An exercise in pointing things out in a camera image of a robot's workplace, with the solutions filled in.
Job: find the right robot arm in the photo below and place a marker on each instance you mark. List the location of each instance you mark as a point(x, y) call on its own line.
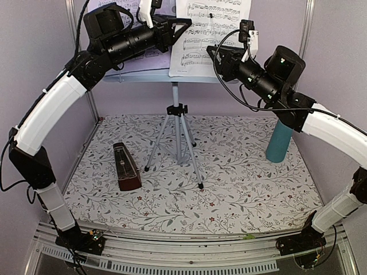
point(273, 83)

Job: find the purple sheet music page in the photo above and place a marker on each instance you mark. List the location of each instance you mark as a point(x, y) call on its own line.
point(152, 58)

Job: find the aluminium frame post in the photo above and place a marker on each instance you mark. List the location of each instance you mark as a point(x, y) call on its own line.
point(82, 61)
point(307, 25)

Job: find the floral patterned table mat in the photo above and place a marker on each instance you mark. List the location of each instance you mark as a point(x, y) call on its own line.
point(230, 187)

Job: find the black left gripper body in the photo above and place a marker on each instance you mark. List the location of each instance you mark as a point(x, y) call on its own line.
point(163, 40)

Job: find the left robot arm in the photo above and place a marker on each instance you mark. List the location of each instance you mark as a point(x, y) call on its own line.
point(111, 43)

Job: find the right aluminium frame post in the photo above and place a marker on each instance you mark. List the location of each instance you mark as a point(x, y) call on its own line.
point(307, 25)

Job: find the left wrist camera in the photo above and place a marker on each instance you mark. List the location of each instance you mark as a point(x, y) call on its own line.
point(146, 10)

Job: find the teal cup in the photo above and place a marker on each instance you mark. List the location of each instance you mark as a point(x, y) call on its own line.
point(279, 142)

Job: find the aluminium base frame rail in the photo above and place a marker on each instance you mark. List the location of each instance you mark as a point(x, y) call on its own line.
point(129, 251)

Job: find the brown wooden metronome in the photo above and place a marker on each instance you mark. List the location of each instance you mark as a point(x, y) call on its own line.
point(127, 172)

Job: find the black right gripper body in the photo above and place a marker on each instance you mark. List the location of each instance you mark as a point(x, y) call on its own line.
point(229, 71)

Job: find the light blue music stand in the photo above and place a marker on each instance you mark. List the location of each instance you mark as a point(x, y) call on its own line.
point(177, 110)

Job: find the white sheet music page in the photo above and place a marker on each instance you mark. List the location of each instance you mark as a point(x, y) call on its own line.
point(212, 20)

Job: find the left aluminium frame post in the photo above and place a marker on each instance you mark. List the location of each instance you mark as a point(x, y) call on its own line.
point(82, 61)

